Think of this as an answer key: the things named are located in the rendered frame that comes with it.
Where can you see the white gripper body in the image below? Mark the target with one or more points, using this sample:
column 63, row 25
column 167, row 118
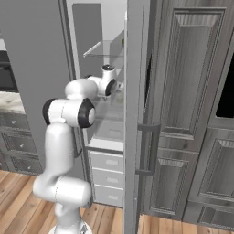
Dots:
column 119, row 87

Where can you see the grey fridge door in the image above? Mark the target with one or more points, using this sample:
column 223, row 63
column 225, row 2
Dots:
column 36, row 45
column 132, row 91

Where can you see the grey wooden tall cupboards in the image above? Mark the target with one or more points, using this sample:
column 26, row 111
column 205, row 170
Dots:
column 186, row 91

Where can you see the black wall oven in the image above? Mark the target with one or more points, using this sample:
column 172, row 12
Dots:
column 6, row 73

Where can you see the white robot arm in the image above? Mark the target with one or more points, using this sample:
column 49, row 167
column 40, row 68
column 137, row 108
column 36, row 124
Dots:
column 59, row 146

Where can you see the grey fridge body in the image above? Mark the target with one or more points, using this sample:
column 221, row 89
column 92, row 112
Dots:
column 88, row 27

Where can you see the black built-in appliance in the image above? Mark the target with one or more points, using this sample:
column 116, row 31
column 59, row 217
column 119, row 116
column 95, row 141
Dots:
column 227, row 91

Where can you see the green vegetable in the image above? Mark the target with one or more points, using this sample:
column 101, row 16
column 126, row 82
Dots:
column 122, row 41

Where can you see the glass fridge shelf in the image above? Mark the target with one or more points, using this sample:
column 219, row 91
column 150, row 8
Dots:
column 106, row 50

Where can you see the clear fridge drawer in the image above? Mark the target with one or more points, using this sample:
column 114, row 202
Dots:
column 111, row 131

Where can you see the grey wooden counter drawers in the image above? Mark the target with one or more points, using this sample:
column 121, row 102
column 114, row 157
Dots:
column 18, row 143

